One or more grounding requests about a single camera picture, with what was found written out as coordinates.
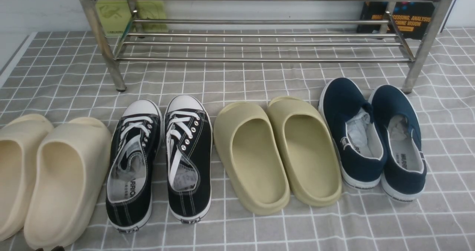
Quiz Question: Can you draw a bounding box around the navy slip-on shoe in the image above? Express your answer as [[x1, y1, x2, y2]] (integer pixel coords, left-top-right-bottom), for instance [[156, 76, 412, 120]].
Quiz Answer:
[[369, 85, 427, 202], [318, 77, 387, 190]]

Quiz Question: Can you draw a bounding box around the stainless steel shoe rack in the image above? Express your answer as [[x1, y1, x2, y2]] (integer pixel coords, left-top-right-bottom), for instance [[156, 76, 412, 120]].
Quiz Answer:
[[79, 0, 454, 94]]

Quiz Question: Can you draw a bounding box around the olive slipper left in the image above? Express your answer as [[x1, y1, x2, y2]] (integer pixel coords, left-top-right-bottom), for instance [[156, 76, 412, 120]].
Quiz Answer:
[[213, 101, 291, 215]]

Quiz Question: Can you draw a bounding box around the olive slipper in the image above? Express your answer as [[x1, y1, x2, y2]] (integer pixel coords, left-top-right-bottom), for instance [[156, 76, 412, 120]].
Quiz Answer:
[[213, 101, 291, 215], [266, 97, 342, 207]]

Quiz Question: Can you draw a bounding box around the black canvas sneaker right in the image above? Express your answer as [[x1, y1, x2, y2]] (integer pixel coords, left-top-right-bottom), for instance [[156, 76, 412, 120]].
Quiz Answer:
[[164, 95, 213, 224]]

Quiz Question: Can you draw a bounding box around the black canvas sneaker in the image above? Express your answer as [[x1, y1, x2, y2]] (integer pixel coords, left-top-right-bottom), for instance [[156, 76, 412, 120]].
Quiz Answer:
[[105, 100, 164, 234], [164, 95, 213, 224]]

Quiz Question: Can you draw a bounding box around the olive slipper right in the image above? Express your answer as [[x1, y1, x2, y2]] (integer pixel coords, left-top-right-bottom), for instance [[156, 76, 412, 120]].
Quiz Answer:
[[266, 97, 342, 207]]

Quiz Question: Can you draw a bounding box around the black canvas sneaker left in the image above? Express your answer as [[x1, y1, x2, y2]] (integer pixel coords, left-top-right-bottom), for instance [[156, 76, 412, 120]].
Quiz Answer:
[[105, 100, 164, 234]]

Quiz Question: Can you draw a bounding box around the green teal box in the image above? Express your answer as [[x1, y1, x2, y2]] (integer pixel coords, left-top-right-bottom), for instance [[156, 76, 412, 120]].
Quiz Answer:
[[95, 0, 168, 36]]

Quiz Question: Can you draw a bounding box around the grey checked tablecloth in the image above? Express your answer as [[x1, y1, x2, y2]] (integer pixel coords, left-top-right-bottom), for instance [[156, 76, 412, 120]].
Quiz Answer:
[[1, 27, 474, 251]]

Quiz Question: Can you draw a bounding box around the cream slipper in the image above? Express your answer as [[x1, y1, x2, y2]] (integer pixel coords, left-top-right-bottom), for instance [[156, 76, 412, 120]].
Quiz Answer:
[[23, 117, 112, 250], [0, 114, 54, 241]]

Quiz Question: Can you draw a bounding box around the black machine vision book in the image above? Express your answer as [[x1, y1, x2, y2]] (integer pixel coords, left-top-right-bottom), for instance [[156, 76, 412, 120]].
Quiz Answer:
[[356, 1, 435, 40]]

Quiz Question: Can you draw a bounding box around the cream slipper far left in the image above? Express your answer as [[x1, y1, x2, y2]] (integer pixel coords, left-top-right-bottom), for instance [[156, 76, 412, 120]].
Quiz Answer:
[[0, 114, 54, 241]]

